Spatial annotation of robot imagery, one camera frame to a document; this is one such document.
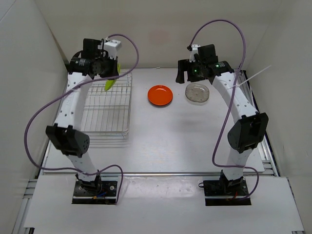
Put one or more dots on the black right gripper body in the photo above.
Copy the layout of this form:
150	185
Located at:
196	71

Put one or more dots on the front aluminium rail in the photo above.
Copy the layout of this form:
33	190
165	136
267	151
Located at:
174	174

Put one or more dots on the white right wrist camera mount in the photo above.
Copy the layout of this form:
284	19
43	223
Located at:
193	52

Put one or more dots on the clear textured glass plate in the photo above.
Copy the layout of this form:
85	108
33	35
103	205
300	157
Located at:
197	100

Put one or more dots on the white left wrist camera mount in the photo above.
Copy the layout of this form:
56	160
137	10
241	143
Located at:
111	48

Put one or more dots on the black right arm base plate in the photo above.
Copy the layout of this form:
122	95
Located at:
216	195

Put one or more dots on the orange plastic plate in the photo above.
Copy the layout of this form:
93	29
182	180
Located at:
160	95

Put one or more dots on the aluminium table edge rail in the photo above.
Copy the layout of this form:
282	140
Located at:
267	158

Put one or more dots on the lime green plastic plate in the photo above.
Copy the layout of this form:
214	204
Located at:
109	83

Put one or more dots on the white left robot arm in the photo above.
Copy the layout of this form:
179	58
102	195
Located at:
98	58

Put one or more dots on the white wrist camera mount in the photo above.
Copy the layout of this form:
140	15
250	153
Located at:
111	48
193	52

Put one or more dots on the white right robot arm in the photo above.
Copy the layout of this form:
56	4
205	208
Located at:
249	125

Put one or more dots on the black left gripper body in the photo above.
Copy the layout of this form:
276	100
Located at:
109	68

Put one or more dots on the chrome wire dish rack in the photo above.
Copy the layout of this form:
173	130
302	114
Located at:
106	114

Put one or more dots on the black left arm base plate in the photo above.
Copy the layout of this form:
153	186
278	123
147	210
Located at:
104	194

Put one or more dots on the black plastic plate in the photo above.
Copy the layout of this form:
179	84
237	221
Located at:
161	106

